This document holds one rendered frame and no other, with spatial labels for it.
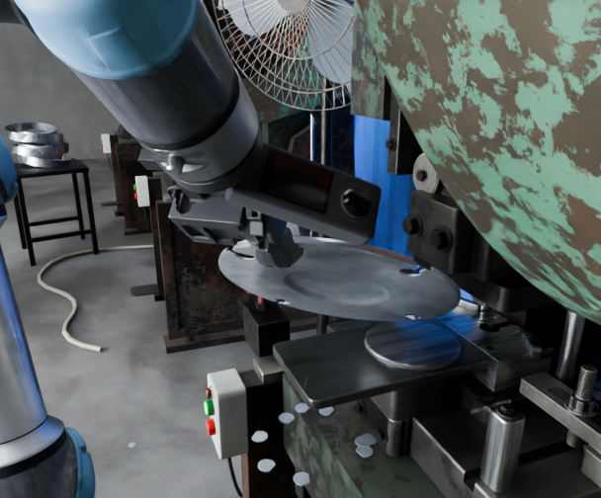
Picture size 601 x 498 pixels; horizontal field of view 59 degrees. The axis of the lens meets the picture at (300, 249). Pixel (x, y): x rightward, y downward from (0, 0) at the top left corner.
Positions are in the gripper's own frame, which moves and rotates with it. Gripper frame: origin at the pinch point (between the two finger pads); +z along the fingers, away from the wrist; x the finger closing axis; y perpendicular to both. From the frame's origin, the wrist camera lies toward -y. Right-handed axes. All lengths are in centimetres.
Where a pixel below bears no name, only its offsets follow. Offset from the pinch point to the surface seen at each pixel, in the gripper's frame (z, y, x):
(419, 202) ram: 12.7, -10.3, -12.5
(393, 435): 23.7, -10.0, 15.1
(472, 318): 30.3, -18.7, -3.1
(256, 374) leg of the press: 41.1, 15.4, 8.9
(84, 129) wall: 430, 426, -283
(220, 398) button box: 35.2, 18.6, 14.1
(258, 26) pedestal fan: 51, 38, -78
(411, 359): 18.8, -11.3, 6.1
